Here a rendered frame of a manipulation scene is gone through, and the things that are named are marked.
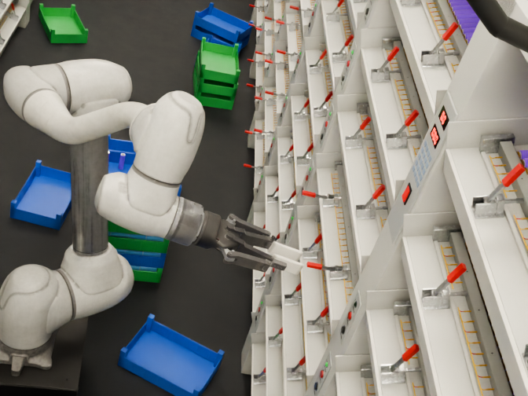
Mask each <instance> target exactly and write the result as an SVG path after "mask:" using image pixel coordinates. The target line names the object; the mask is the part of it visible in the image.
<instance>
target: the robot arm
mask: <svg viewBox="0 0 528 396"><path fill-rule="evenodd" d="M3 89H4V96H5V99H6V101H7V103H8V105H9V106H10V108H11V109H12V110H13V111H14V112H15V113H16V114H17V115H18V116H19V117H20V118H21V119H22V120H24V121H25V122H26V123H28V124H29V125H31V126H32V127H34V128H36V129H38V130H40V131H42V132H43V133H45V134H47V135H48V136H50V137H51V138H53V139H55V140H57V141H59V142H62V143H65V144H69V145H70V157H71V219H72V245H71V246H70V247H69V248H68V249H67V250H66V252H65V253H64V258H63V261H62V263H61V265H60V269H56V270H51V269H48V268H46V267H45V266H40V265H36V264H28V265H24V266H20V267H18V268H16V269H15V270H13V271H12V272H11V273H10V274H9V275H8V277H7V278H6V279H5V281H4V282H3V284H2V287H1V289H0V363H2V364H10V365H12V368H11V375H12V376H19V375H20V372H21V370H22V368H23V367H24V366H31V367H37V368H40V369H43V370H48V369H50V368H51V367H52V359H51V356H52V353H53V346H54V342H55V339H56V334H57V331H58V330H59V328H60V327H61V326H62V325H64V324H66V323H67V322H69V321H73V320H75V319H79V318H83V317H88V316H90V315H93V314H97V313H100V312H101V311H104V310H106V309H109V308H111V307H113V306H115V305H116V304H118V303H120V302H121V301H122V300H124V299H125V298H126V297H127V296H128V295H129V294H130V292H131V290H132V287H133V285H134V273H133V270H132V268H131V266H130V264H129V262H128V261H127V260H126V259H125V258H124V257H123V256H122V255H119V254H118V253H117V250H116V249H115V248H114V247H113V246H112V245H111V244H110V243H109V242H108V221H110V222H113V223H115V224H116V225H118V226H121V227H123V228H125V229H128V230H130V231H133V232H135V233H140V234H142V235H146V236H151V237H162V238H165V239H166V240H171V241H174V242H176V243H179V244H183V245H185V246H189V245H190V244H191V243H193V245H196V246H198V247H201V248H204V249H210V248H215V249H216V250H218V251H220V252H222V254H223V255H224V257H225V258H224V259H223V262H224V263H225V264H236V265H238V266H243V267H247V268H249V269H253V270H258V271H261V272H263V273H265V272H266V271H267V270H268V269H269V268H270V267H273V268H275V269H279V270H282V271H287V272H289V273H293V274H296V275H298V274H299V272H300V271H301V269H302V268H303V267H304V265H303V264H302V263H300V262H298V260H299V259H300V257H301V256H302V255H303V252H302V251H299V250H296V249H294V248H292V247H288V246H286V245H285V244H282V243H279V242H277V241H275V238H276V237H275V236H274V235H272V236H270V235H271V232H270V231H268V230H265V229H263V228H260V227H258V226H256V225H253V224H251V223H249V222H246V221H244V220H242V219H240V218H238V217H237V216H236V215H234V214H230V215H229V217H228V218H227V219H226V220H222V219H221V216H220V215H218V214H215V213H212V212H210V211H204V208H203V206H202V205H201V204H198V203H195V202H192V201H190V200H187V199H184V198H183V197H180V196H177V194H178V190H179V187H180V184H181V182H182V179H183V178H184V177H185V174H186V173H187V171H188V170H189V168H190V166H191V164H192V162H193V160H194V158H195V155H196V152H197V150H198V148H199V145H200V142H201V139H202V136H203V133H204V125H205V112H204V109H203V106H202V104H201V103H200V102H199V101H198V100H197V99H196V98H195V97H194V96H192V95H191V94H189V93H186V92H183V91H173V92H170V93H167V94H165V95H164V96H162V97H161V98H160V99H159V100H158V101H157V102H156V103H155V104H149V105H146V104H142V103H139V102H133V101H129V100H130V96H131V93H132V82H131V78H130V75H129V73H128V71H127V70H126V69H125V68H124V67H122V66H120V65H118V64H115V63H112V62H111V61H108V60H102V59H83V60H68V61H65V62H61V63H58V64H46V65H39V66H33V67H29V66H16V67H14V68H10V69H9V70H8V71H7V72H6V73H5V75H4V79H3ZM126 128H130V139H131V141H132V143H133V146H134V151H135V152H136V156H135V158H134V162H133V164H132V166H131V168H130V170H129V171H128V173H127V174H125V173H122V172H115V173H111V174H109V173H108V135H109V134H112V133H115V132H117V131H119V130H123V129H126ZM263 234H264V236H263ZM239 245H240V246H239ZM251 245H252V246H256V247H260V248H265V249H269V250H268V252H269V253H271V254H273V256H272V255H269V254H267V253H265V252H263V251H260V250H259V249H257V248H255V247H252V246H251Z"/></svg>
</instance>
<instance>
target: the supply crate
mask: <svg viewBox="0 0 528 396"><path fill-rule="evenodd" d="M108 151H109V152H110V156H109V161H108V163H109V166H108V173H109V174H111V173H115V172H122V173H125V174H127V173H128V171H129V170H130V168H131V166H132V164H133V162H134V158H135V156H136V153H131V152H120V151H113V150H108ZM121 153H125V154H126V156H125V161H124V166H123V169H122V170H120V169H119V158H120V154H121ZM181 190H182V185H180V187H179V190H178V194H177V196H180V195H181Z"/></svg>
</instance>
